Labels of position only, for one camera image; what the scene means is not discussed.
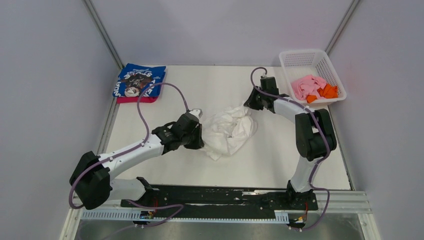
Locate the white printed t shirt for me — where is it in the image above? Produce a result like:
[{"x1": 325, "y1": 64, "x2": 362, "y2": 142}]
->
[{"x1": 202, "y1": 106, "x2": 257, "y2": 161}]

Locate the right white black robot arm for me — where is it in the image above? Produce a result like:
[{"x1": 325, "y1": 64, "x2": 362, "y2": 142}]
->
[{"x1": 244, "y1": 76, "x2": 337, "y2": 209}]

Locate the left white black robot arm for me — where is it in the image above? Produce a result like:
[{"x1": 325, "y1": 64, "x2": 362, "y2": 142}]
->
[{"x1": 69, "y1": 109, "x2": 204, "y2": 210}]

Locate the light pink crumpled shirt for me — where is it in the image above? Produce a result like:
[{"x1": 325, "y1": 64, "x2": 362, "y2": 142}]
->
[{"x1": 290, "y1": 75, "x2": 327, "y2": 101}]

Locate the white plastic basket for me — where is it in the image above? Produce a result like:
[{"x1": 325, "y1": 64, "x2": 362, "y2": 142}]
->
[{"x1": 279, "y1": 49, "x2": 347, "y2": 107}]

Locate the orange crumpled shirt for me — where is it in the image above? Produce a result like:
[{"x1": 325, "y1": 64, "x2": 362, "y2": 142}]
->
[{"x1": 306, "y1": 83, "x2": 339, "y2": 103}]

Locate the folded blue printed t shirt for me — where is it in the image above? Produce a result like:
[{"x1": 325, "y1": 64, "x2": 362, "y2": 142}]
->
[{"x1": 112, "y1": 63, "x2": 167, "y2": 98}]

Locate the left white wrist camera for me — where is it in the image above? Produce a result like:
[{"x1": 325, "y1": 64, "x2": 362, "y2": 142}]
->
[{"x1": 189, "y1": 108, "x2": 203, "y2": 119}]

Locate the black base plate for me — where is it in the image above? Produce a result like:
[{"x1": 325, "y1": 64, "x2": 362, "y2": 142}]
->
[{"x1": 136, "y1": 184, "x2": 318, "y2": 220}]

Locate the white slotted cable duct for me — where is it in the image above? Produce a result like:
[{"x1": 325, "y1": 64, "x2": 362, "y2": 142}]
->
[{"x1": 80, "y1": 209, "x2": 290, "y2": 223}]

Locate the aluminium frame rail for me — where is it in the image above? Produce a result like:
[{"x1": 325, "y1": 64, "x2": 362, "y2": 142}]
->
[{"x1": 67, "y1": 190, "x2": 374, "y2": 215}]

